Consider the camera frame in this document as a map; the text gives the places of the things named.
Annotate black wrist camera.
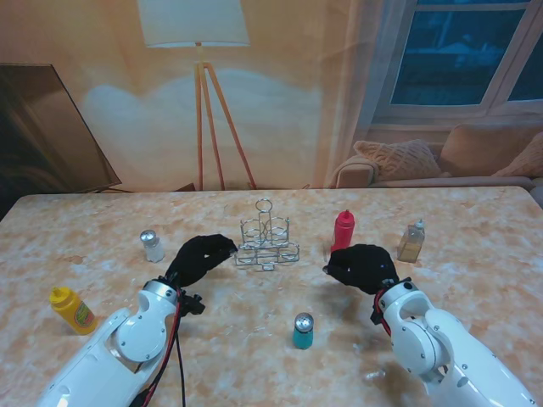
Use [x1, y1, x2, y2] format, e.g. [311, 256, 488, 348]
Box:
[180, 289, 206, 317]
[371, 296, 388, 326]

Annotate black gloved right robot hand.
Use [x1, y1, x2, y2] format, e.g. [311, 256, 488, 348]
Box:
[322, 243, 400, 295]

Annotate clear salt shaker silver cap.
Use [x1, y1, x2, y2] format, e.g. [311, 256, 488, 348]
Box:
[139, 229, 165, 264]

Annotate clear square oil bottle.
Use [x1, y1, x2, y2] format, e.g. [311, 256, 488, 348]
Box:
[396, 219, 426, 263]

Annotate yellow mustard squeeze bottle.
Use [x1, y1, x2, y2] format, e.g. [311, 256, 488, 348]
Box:
[49, 287, 98, 337]

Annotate chrome wire condiment rack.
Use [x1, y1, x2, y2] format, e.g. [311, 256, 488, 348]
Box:
[233, 198, 301, 272]

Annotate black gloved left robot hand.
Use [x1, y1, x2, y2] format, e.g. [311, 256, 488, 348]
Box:
[166, 233, 238, 289]

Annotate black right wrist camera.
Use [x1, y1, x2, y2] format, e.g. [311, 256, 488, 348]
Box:
[371, 296, 388, 326]

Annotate red and black left arm cables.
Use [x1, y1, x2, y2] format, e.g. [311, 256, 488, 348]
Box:
[122, 287, 188, 407]

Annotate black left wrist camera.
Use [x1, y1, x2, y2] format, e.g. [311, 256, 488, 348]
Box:
[180, 289, 206, 317]

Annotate teal shaker with silver cap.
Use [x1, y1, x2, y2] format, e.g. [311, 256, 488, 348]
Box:
[292, 312, 316, 350]

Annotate red ketchup squeeze bottle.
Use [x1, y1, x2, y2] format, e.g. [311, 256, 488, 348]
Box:
[330, 209, 355, 254]

